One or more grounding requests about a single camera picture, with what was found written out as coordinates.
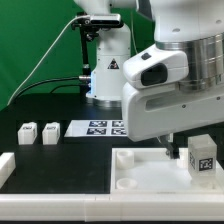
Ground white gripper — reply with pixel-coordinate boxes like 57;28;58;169
122;83;224;159

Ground white square tabletop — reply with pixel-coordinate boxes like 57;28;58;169
110;148;224;194

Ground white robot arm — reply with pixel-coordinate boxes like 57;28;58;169
122;0;224;158

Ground paper sheet with tag markers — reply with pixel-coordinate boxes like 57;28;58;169
65;120;126;137

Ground white left fence piece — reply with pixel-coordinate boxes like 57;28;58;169
0;152;16;189

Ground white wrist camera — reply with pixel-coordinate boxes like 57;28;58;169
123;45;189;89

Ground black cable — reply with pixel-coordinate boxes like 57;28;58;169
13;76;84;101

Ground black camera on stand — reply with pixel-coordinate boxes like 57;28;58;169
71;12;124;92

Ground white camera cable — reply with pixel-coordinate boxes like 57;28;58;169
7;16;83;106

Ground white front fence wall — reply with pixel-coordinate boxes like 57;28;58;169
0;194;224;222

